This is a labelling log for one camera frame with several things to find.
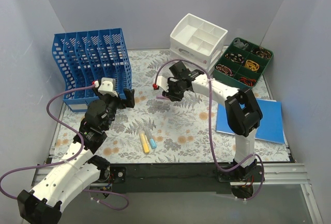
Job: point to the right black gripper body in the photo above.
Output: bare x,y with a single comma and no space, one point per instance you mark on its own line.
175,88

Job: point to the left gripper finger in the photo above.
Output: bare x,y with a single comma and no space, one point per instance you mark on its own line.
129,102
122,104

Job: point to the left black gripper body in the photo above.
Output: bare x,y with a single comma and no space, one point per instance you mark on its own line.
120,101

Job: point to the purple highlighter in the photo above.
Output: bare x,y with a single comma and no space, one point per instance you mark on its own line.
160,97

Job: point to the yellow highlighter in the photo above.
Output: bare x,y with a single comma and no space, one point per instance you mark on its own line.
144,142

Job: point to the blue highlighter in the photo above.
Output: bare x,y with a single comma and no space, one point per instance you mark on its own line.
150,138

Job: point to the white drawer organizer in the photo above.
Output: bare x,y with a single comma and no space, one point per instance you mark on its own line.
198,40

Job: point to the blue plastic file rack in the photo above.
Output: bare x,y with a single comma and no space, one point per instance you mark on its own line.
83,57

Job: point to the blue notebook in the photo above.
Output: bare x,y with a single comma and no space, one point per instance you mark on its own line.
271,126

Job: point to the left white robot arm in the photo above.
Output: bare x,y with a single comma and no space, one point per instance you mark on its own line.
79,167

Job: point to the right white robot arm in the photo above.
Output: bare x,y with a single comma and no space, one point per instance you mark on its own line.
241,107

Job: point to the green compartment tray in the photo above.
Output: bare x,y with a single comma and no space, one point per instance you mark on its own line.
242,64

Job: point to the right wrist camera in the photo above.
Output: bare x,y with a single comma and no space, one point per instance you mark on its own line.
161,82

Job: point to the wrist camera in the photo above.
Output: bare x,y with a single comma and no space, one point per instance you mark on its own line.
161,82
106,86

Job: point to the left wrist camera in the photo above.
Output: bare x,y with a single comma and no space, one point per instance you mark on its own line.
106,86

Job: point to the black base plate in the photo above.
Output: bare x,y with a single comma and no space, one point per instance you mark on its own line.
173,177

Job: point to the aluminium frame rail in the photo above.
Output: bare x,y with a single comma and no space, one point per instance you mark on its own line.
197,193

